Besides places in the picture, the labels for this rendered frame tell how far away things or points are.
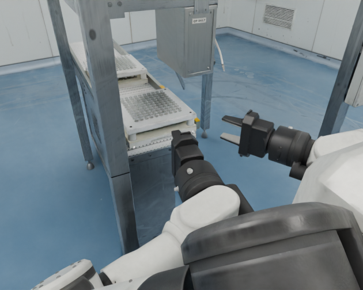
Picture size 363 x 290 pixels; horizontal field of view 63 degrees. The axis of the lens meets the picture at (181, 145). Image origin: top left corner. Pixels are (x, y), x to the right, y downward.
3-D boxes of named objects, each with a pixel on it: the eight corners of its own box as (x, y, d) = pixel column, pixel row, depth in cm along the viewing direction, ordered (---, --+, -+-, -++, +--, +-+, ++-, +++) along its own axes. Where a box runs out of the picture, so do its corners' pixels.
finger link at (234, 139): (219, 136, 78) (241, 144, 75) (224, 131, 80) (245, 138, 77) (218, 141, 78) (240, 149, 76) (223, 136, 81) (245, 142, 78)
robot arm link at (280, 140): (239, 119, 68) (292, 134, 63) (254, 103, 75) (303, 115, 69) (234, 162, 75) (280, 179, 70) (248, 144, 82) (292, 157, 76)
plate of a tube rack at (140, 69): (147, 73, 136) (147, 68, 135) (94, 82, 127) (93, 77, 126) (131, 57, 154) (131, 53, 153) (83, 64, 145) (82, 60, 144)
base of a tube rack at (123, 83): (148, 83, 139) (147, 78, 137) (96, 92, 130) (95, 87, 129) (132, 67, 157) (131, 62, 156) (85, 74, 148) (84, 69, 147)
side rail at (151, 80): (199, 128, 105) (200, 120, 103) (195, 129, 104) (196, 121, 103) (107, 38, 203) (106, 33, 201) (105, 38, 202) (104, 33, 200)
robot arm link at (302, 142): (298, 122, 67) (354, 137, 62) (296, 144, 76) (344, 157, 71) (280, 165, 64) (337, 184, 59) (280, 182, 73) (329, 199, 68)
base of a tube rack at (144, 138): (109, 115, 113) (108, 110, 112) (167, 102, 122) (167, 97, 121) (129, 148, 95) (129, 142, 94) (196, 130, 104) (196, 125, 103)
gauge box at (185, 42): (214, 73, 93) (218, 4, 82) (184, 78, 89) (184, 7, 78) (183, 53, 109) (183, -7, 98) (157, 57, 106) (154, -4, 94)
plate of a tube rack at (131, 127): (107, 103, 110) (106, 99, 109) (167, 91, 119) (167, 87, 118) (128, 136, 92) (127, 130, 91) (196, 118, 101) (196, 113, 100)
